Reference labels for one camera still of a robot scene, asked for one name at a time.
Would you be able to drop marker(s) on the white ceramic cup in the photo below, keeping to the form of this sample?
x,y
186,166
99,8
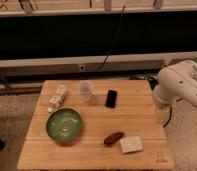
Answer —
x,y
85,89

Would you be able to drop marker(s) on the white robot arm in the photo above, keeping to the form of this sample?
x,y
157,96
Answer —
x,y
177,80

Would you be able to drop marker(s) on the green ceramic bowl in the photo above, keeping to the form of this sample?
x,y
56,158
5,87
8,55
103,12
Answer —
x,y
64,125

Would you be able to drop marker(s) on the black rectangular block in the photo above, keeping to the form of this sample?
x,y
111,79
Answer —
x,y
111,99

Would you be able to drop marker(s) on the brown sausage toy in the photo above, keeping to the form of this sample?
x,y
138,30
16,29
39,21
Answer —
x,y
111,139

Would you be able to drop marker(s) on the white square sponge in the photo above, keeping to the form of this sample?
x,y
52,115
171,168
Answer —
x,y
131,144

